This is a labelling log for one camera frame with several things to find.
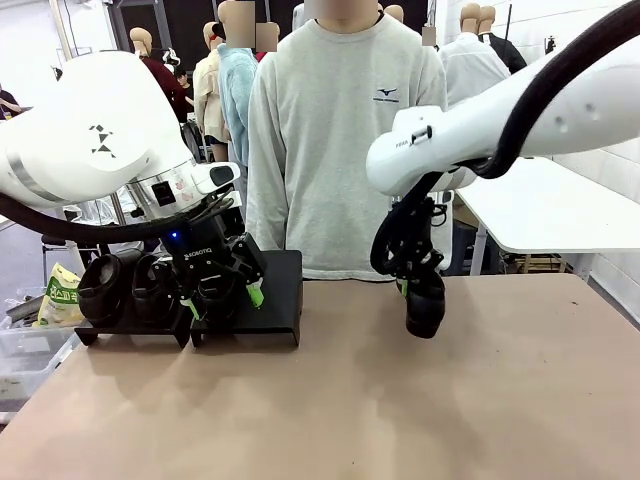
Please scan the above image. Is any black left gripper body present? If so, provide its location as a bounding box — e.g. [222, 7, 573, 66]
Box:
[161, 216, 237, 295]

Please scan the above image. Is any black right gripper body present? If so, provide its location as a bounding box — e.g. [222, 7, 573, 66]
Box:
[386, 196, 446, 280]

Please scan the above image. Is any person's right forearm grey sleeve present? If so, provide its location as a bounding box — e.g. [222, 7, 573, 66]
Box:
[245, 149, 291, 251]

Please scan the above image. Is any black metal shoe stand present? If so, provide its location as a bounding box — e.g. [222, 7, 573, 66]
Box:
[73, 279, 191, 349]
[189, 249, 305, 349]

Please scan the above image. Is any green white snack bag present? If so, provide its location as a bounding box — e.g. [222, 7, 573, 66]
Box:
[32, 262, 86, 329]

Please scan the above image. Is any person in grey sweatshirt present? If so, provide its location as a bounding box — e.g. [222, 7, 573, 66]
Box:
[245, 17, 449, 281]

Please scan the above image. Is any white side table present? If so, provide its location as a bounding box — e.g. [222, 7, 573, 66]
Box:
[452, 154, 640, 281]

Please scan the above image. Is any mannequin in beige jacket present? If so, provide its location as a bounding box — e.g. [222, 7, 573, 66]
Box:
[192, 22, 234, 151]

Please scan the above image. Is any clear plastic storage bin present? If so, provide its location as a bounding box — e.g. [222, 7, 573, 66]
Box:
[0, 322, 81, 401]

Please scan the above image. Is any mannequin in light blue fleece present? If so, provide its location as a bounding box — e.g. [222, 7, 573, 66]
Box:
[217, 0, 261, 169]

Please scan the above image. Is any mannequin in maroon sweater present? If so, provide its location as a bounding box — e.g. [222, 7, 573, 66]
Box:
[128, 27, 189, 124]

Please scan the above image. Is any mannequin in white shirt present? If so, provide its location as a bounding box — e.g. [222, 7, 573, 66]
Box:
[439, 2, 511, 109]

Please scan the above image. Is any mannequin in black jacket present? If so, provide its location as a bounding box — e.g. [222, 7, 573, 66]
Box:
[477, 4, 529, 76]

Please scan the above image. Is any seated background person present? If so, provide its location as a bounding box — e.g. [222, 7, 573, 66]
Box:
[0, 82, 24, 121]

